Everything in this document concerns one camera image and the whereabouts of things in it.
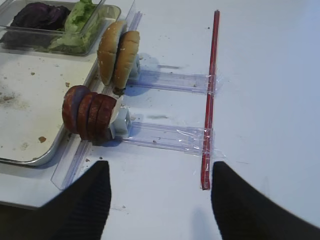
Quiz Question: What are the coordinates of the clear plastic container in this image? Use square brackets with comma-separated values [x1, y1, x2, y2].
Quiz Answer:
[0, 0, 105, 56]

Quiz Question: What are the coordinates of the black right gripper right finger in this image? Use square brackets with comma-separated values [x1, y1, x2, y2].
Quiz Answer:
[211, 161, 320, 240]

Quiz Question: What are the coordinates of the white pusher block lower right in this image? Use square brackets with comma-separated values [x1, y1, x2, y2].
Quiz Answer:
[109, 96, 132, 139]

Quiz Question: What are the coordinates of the sesame bun top front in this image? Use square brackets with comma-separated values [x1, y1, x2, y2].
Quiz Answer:
[97, 20, 127, 86]

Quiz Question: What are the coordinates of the metal baking tray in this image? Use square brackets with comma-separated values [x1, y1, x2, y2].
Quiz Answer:
[0, 0, 122, 167]

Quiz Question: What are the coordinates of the clear long rail right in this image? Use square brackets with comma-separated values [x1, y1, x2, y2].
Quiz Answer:
[50, 0, 144, 191]

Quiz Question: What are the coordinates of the purple cabbage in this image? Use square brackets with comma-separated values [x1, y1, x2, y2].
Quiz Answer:
[0, 2, 71, 48]

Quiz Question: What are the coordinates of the clear rail upper right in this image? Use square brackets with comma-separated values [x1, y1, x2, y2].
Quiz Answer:
[127, 70, 216, 95]

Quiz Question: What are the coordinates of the red plastic strip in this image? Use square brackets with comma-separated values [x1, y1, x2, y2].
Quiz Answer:
[200, 9, 220, 191]

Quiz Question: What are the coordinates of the bun half behind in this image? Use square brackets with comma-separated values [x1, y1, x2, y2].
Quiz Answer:
[112, 30, 140, 92]

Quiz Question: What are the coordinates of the green lettuce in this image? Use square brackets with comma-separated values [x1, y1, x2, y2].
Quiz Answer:
[48, 0, 101, 55]

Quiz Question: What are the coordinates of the front meat patty slice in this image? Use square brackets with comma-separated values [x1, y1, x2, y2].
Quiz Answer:
[62, 85, 90, 134]

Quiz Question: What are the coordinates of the clear rail lower right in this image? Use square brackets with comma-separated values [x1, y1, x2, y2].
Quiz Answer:
[115, 121, 215, 156]

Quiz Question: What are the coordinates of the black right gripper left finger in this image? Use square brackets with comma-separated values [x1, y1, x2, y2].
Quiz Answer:
[0, 161, 111, 240]

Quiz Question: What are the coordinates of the meat patty slice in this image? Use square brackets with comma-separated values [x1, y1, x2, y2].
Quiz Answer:
[77, 92, 98, 140]
[62, 85, 90, 134]
[87, 94, 104, 141]
[95, 95, 117, 140]

